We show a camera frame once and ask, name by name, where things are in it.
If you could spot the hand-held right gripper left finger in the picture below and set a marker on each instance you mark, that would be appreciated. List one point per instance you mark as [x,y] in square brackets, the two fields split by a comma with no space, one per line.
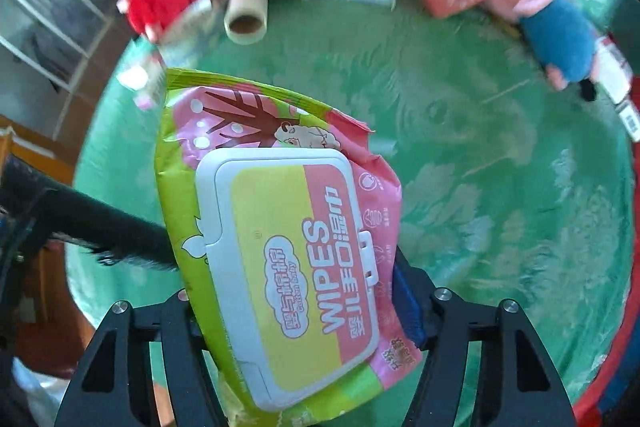
[185,322]

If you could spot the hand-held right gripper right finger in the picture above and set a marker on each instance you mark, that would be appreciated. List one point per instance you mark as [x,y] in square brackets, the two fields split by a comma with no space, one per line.
[407,307]

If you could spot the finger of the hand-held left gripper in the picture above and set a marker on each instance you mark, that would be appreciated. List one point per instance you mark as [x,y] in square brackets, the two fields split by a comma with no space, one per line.
[110,232]

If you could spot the green pink wipes packet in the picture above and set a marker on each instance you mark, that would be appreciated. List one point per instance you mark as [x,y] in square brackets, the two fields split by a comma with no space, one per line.
[280,232]

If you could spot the green patterned desktop cloth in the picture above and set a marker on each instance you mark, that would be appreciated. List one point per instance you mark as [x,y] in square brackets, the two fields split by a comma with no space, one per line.
[475,157]

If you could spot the small white pink box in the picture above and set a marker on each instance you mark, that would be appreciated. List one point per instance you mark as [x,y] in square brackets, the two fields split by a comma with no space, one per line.
[132,74]

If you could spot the glass door cabinet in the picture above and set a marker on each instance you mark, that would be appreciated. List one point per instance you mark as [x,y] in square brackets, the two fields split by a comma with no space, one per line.
[55,32]

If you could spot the beige cardboard tube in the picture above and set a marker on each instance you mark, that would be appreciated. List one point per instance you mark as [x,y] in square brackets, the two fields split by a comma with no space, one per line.
[246,19]

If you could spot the pink pig plush blue pants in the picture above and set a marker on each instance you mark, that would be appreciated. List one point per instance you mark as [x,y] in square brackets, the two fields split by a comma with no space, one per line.
[560,37]

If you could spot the white medicine box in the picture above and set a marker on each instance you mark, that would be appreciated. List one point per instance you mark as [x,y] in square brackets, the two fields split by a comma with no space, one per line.
[617,77]

